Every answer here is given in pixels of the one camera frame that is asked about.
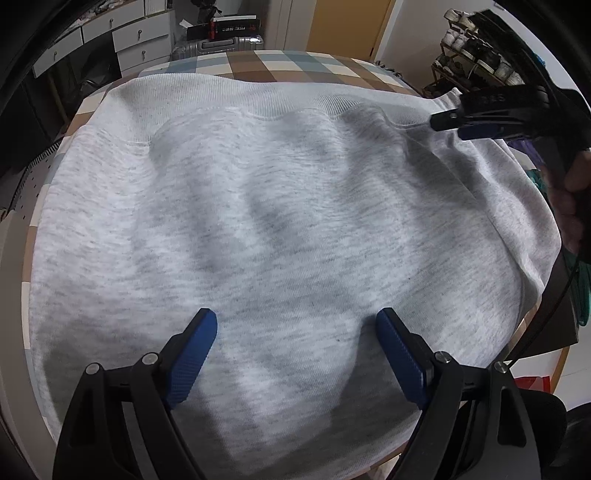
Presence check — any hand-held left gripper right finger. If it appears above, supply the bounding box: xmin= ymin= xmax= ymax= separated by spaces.
xmin=375 ymin=307 xmax=542 ymax=480

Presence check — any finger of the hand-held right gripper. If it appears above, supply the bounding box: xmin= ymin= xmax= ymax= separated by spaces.
xmin=457 ymin=124 xmax=509 ymax=141
xmin=429 ymin=110 xmax=467 ymax=133

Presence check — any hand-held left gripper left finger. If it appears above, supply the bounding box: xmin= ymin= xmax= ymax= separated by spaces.
xmin=52 ymin=307 xmax=219 ymax=480

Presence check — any light grey sweatshirt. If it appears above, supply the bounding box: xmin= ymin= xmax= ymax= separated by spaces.
xmin=28 ymin=74 xmax=561 ymax=478

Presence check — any person's right hand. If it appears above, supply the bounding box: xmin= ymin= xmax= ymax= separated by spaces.
xmin=551 ymin=147 xmax=591 ymax=257

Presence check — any wooden shoe rack with shoes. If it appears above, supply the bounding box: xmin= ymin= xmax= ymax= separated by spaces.
xmin=438 ymin=8 xmax=527 ymax=86

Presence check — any purple bag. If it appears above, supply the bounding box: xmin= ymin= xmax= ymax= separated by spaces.
xmin=505 ymin=138 xmax=539 ymax=167

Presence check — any red plastic bag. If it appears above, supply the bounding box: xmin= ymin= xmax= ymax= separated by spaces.
xmin=515 ymin=375 xmax=552 ymax=393

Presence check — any wooden door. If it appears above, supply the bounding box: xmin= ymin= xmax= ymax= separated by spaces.
xmin=305 ymin=0 xmax=398 ymax=63

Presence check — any dark panel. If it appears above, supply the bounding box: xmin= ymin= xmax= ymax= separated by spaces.
xmin=508 ymin=249 xmax=583 ymax=358

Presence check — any checkered bed sheet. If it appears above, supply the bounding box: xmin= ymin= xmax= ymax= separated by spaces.
xmin=18 ymin=48 xmax=421 ymax=462

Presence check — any black red flat box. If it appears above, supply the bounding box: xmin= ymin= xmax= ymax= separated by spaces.
xmin=187 ymin=15 xmax=262 ymax=41

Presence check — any silver suitcase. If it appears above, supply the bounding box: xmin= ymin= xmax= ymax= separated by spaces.
xmin=171 ymin=34 xmax=266 ymax=61

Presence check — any white perforated panel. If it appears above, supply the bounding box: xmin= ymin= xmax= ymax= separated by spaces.
xmin=0 ymin=138 xmax=63 ymax=217

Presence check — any black bag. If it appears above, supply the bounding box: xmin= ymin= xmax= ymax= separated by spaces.
xmin=51 ymin=32 xmax=123 ymax=107

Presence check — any white drawer desk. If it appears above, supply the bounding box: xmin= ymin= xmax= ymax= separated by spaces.
xmin=31 ymin=0 xmax=178 ymax=79

